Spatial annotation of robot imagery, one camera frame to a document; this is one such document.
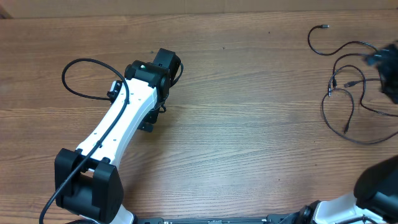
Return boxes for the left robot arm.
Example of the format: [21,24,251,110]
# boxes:
[39,49,183,223]

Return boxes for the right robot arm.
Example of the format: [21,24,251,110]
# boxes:
[289,44,397,224]

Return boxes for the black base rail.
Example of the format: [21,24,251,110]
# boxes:
[133,205,314,224]

